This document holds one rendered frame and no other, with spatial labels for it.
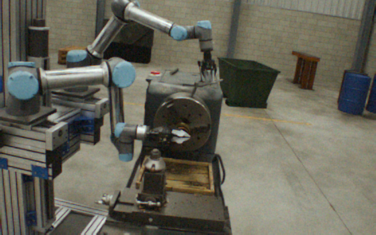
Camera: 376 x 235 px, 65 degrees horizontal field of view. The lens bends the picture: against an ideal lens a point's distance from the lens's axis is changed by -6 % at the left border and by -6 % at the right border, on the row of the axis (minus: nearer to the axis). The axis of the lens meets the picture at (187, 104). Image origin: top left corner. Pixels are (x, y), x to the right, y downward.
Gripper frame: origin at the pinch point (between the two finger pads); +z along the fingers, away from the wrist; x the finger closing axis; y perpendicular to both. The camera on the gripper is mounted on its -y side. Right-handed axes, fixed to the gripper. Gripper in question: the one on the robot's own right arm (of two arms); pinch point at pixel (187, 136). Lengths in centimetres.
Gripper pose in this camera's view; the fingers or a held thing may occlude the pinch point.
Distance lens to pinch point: 156.4
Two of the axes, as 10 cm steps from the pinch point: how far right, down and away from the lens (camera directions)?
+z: 9.9, 1.1, 0.0
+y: -0.3, 2.6, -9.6
